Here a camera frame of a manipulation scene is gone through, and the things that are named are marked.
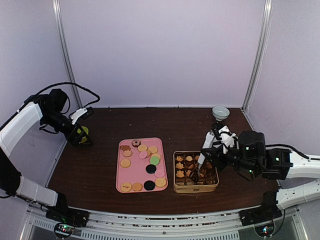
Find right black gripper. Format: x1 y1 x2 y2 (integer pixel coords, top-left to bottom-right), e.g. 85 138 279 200
201 141 259 176

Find metal serving tongs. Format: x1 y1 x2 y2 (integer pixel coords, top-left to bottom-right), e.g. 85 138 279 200
195 131 215 173

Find star butter cookie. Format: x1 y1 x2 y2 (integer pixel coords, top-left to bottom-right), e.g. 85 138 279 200
189 169 200 182

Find brown leaf cookie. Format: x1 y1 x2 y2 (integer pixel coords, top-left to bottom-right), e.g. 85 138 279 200
175 155 184 162

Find leaf cookie second row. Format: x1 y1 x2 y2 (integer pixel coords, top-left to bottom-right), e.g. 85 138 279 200
175 162 184 170

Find green sandwich cookie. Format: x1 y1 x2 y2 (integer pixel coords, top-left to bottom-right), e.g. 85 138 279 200
149 156 160 166

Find plain round cookie bottom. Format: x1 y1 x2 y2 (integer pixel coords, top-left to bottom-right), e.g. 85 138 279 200
132 182 143 192

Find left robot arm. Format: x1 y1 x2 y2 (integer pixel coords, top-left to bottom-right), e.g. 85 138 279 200
0 88 92 222

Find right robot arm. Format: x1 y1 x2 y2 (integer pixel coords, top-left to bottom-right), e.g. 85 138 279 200
198 128 320 221

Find green plastic bowl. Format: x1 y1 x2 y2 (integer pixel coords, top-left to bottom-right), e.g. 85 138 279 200
80 126 89 144

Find gold cookie tin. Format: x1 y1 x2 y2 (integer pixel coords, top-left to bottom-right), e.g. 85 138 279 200
173 151 220 194

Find pale ceramic bowl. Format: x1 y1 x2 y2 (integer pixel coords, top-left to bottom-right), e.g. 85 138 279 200
212 105 230 121

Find beige round biscuit left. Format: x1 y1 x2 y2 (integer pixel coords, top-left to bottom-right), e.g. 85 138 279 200
120 158 131 168

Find beige round biscuit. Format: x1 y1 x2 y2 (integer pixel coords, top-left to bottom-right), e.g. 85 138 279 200
148 145 158 154
120 158 131 168
151 153 161 159
137 144 148 152

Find pink sandwich cookie lower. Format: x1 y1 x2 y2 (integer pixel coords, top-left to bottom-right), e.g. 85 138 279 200
154 169 166 178

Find pink sandwich cookie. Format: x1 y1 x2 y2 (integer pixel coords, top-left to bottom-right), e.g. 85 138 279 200
139 150 149 159
154 169 166 178

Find chocolate sprinkle donut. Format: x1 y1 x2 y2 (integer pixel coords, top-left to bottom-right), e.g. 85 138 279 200
131 139 141 148

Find beige round biscuit corner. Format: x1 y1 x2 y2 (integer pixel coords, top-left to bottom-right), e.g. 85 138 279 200
155 177 167 188

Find black sandwich cookie upper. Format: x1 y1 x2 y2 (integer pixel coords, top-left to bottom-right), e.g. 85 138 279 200
145 164 157 174

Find black sandwich cookie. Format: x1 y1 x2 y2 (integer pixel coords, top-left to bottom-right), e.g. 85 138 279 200
143 180 156 191
145 164 157 174

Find beige round biscuit top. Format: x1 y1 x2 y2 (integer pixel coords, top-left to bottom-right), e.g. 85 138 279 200
137 144 148 152

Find pink sandwich cookie upper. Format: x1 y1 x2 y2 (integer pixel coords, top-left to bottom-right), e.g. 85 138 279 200
139 150 149 159

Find biscuit with pink stick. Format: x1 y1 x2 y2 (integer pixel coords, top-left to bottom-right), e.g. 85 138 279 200
120 182 132 192

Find black sandwich cookie lower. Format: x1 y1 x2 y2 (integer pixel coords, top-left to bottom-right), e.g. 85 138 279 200
143 180 156 191

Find pink plastic tray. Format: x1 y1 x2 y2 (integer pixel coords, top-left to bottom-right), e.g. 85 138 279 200
115 137 168 194

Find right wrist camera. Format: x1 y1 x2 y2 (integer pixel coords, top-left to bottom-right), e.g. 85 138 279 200
211 121 238 154

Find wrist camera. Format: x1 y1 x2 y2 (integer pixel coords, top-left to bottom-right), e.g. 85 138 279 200
69 107 94 125
211 121 238 154

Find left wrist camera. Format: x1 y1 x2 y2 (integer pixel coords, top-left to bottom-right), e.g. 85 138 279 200
69 107 94 125

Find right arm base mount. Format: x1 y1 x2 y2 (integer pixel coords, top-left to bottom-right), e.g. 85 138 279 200
239 206 286 239

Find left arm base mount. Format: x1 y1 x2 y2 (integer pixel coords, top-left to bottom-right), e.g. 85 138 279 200
45 208 90 239

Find left aluminium frame post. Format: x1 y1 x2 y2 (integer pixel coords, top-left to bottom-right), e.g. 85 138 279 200
52 0 84 112

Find aluminium frame post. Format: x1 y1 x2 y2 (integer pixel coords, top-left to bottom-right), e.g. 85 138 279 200
242 0 274 113
52 0 84 112

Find right aluminium frame post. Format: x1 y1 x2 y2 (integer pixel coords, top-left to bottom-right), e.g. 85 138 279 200
242 0 274 113

